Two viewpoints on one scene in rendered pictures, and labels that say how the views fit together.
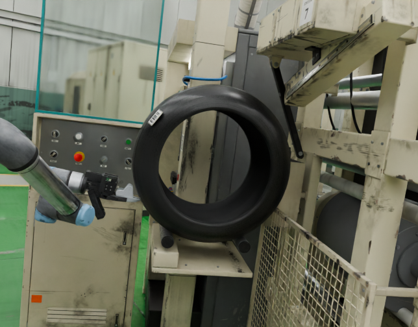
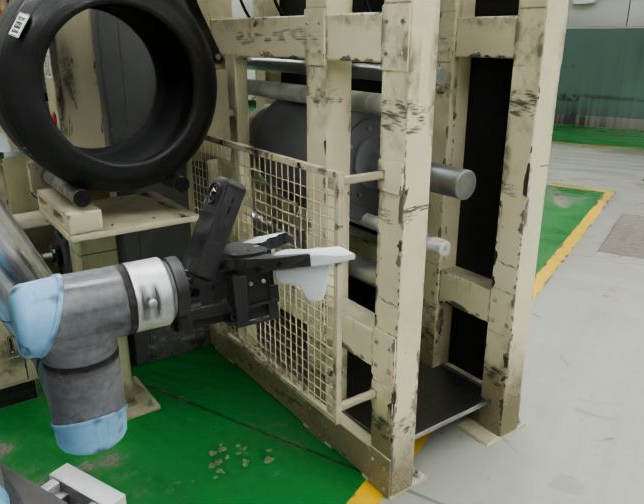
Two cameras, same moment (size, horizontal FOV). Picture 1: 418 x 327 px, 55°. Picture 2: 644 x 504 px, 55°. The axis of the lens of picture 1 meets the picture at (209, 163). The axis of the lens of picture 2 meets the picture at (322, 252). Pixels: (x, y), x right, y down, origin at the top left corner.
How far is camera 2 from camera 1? 41 cm
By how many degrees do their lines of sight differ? 28
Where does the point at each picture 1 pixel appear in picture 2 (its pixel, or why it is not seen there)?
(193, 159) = (72, 87)
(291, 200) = (219, 121)
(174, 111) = (47, 12)
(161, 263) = (81, 228)
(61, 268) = not seen: outside the picture
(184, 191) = (71, 135)
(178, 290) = not seen: hidden behind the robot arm
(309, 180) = (235, 91)
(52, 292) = not seen: outside the picture
